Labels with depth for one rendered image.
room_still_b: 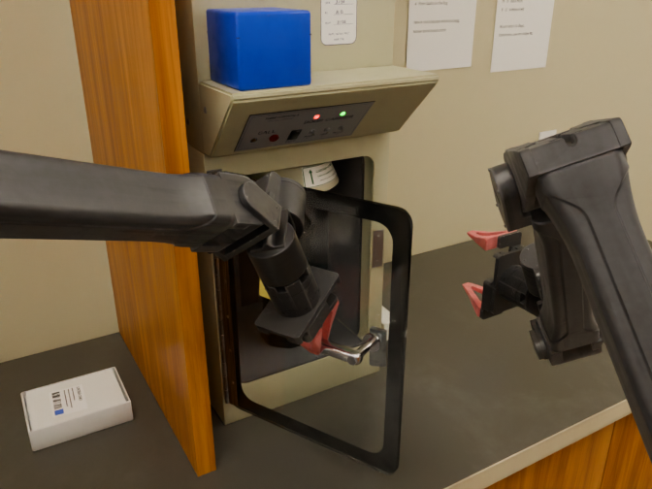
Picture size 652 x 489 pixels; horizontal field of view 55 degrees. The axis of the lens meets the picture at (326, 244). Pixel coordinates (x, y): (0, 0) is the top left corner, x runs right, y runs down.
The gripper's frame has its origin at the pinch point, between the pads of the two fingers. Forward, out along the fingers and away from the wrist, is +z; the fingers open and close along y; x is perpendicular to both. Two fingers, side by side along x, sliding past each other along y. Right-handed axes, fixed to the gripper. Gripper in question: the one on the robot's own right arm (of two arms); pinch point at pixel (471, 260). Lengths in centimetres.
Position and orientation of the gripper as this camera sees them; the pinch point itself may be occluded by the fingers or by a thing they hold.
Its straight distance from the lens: 108.0
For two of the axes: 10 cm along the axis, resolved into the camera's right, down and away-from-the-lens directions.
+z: -5.1, -3.5, 7.9
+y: -0.1, -9.1, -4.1
